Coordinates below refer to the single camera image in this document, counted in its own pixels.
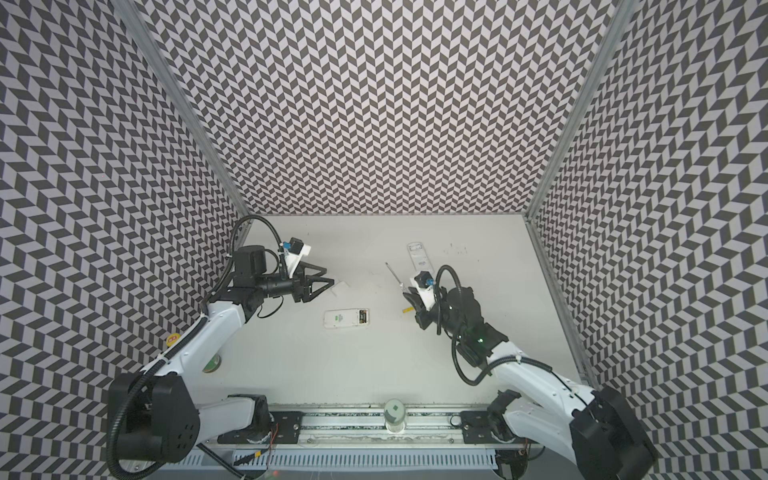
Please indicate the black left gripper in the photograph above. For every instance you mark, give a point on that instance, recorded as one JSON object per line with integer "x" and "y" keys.
{"x": 298, "y": 282}

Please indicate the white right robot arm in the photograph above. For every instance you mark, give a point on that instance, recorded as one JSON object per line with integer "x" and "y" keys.
{"x": 596, "y": 430}

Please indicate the white remote green buttons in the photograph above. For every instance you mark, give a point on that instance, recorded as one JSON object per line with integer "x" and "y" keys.
{"x": 419, "y": 258}

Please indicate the clear handle screwdriver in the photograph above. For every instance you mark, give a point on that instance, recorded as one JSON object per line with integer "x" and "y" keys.
{"x": 400, "y": 283}

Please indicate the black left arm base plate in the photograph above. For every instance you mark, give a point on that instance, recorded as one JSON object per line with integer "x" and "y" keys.
{"x": 284, "y": 428}

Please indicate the aluminium corner post right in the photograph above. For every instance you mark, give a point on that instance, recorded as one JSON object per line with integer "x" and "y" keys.
{"x": 595, "y": 74}

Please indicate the aluminium corner post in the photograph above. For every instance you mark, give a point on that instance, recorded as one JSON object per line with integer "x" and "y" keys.
{"x": 595, "y": 74}
{"x": 128, "y": 12}

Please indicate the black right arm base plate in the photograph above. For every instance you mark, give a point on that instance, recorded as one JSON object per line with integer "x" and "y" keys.
{"x": 482, "y": 427}

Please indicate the aluminium corner post left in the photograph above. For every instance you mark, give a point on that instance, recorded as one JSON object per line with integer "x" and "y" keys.
{"x": 128, "y": 12}

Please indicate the white TCL remote control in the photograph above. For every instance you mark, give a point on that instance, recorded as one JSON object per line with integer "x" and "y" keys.
{"x": 346, "y": 318}

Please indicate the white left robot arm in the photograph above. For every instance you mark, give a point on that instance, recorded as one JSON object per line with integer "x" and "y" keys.
{"x": 152, "y": 419}

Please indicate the aluminium front rail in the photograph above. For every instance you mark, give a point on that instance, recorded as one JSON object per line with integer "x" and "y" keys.
{"x": 364, "y": 427}

